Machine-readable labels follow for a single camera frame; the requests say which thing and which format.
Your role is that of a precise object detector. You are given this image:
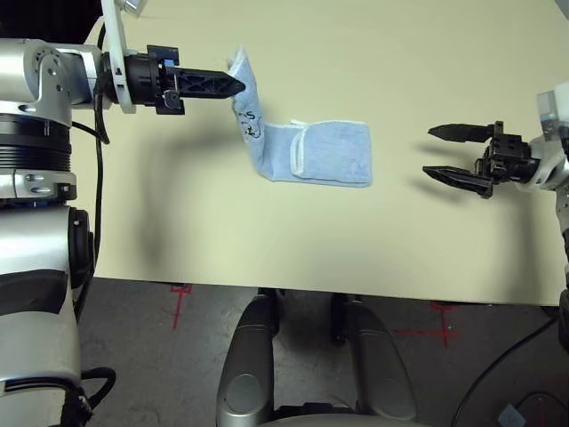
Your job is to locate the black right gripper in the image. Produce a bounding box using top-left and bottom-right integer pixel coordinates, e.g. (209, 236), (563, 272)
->
(421, 120), (541, 199)

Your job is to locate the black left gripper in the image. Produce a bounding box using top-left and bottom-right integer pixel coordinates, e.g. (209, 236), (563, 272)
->
(125, 44), (247, 117)

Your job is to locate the light blue towel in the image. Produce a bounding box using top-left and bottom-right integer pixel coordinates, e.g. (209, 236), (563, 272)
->
(226, 44), (374, 189)

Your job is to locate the small blue floor object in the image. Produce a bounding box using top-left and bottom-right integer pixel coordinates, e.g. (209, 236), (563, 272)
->
(497, 403), (526, 427)

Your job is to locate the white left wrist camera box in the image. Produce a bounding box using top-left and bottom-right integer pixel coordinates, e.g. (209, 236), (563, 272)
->
(100, 0), (150, 115)

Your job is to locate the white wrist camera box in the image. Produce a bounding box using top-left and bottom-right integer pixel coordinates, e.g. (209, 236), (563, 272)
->
(517, 81), (569, 192)
(100, 0), (150, 115)

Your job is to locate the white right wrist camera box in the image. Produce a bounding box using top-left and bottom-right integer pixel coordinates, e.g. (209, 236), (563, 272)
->
(517, 81), (569, 192)

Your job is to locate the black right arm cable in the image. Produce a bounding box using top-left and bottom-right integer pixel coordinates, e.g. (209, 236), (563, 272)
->
(451, 317), (566, 427)

